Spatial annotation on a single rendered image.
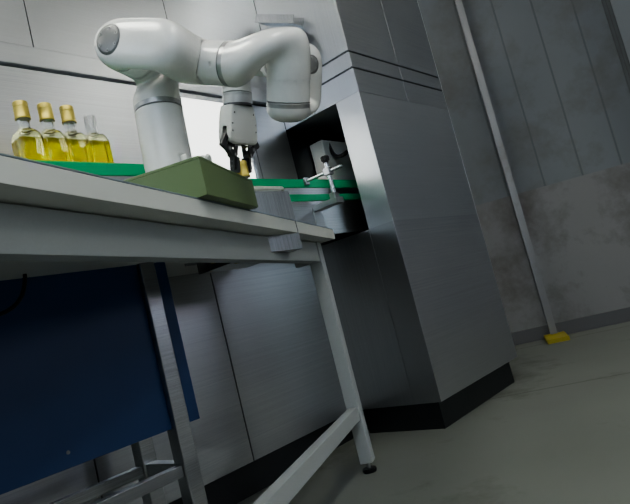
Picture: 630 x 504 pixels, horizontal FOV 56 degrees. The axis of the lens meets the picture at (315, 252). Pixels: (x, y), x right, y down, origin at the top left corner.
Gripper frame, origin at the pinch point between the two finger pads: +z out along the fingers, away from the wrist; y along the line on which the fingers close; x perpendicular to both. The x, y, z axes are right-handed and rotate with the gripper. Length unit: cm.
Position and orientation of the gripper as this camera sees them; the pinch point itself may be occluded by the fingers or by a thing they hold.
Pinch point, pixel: (240, 165)
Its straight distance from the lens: 154.8
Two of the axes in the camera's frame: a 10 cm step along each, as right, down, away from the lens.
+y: -6.2, 0.8, -7.8
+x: 7.8, 0.1, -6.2
